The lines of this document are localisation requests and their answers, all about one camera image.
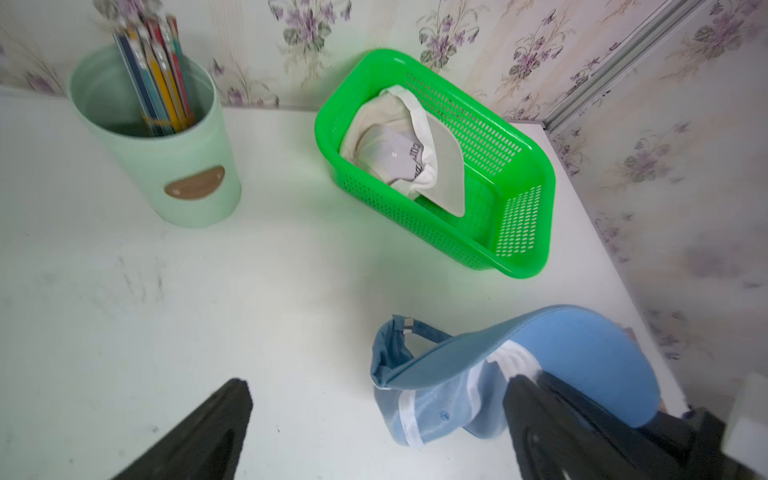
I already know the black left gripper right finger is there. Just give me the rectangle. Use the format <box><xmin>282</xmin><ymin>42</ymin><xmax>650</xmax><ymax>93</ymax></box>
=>
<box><xmin>503</xmin><ymin>374</ymin><xmax>690</xmax><ymax>479</ymax></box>

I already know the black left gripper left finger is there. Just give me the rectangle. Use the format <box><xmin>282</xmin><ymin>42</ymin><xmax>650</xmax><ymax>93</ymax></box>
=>
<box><xmin>116</xmin><ymin>378</ymin><xmax>253</xmax><ymax>480</ymax></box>

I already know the light blue baseball cap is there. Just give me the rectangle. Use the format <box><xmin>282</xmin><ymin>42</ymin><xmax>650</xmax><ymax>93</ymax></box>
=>
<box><xmin>370</xmin><ymin>305</ymin><xmax>661</xmax><ymax>447</ymax></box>

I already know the beige baseball cap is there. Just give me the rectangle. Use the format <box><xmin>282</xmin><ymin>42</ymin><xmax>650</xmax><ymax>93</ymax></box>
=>
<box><xmin>339</xmin><ymin>85</ymin><xmax>466</xmax><ymax>217</ymax></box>

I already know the mint green pencil cup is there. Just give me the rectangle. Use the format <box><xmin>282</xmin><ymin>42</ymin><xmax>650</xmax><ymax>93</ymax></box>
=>
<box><xmin>67</xmin><ymin>45</ymin><xmax>242</xmax><ymax>228</ymax></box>

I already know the green plastic basket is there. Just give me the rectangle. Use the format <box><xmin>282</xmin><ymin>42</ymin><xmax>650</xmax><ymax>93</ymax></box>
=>
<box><xmin>315</xmin><ymin>49</ymin><xmax>556</xmax><ymax>279</ymax></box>

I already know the bundle of coloured pencils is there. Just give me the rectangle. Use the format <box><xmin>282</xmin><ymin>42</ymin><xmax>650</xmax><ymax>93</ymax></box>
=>
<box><xmin>113</xmin><ymin>10</ymin><xmax>196</xmax><ymax>136</ymax></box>

